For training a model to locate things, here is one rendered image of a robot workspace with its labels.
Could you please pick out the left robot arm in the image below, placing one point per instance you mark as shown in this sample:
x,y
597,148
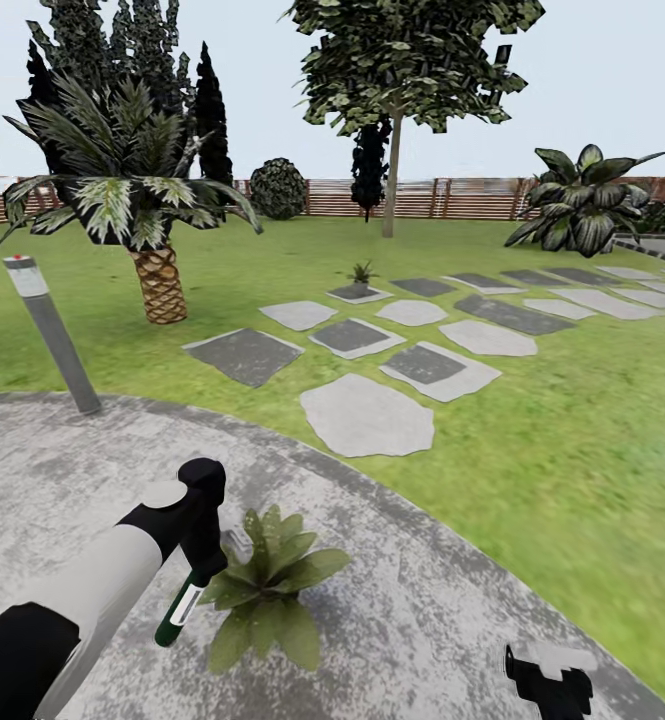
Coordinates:
x,y
53,634

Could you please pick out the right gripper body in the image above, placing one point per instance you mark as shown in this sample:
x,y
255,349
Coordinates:
x,y
534,687

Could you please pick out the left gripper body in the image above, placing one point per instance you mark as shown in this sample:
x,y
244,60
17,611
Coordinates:
x,y
204,553

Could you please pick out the insectifuge atomizer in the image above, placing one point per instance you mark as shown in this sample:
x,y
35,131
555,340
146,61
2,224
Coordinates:
x,y
180,607

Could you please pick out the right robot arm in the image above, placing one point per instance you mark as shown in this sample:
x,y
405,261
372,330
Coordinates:
x,y
558,683

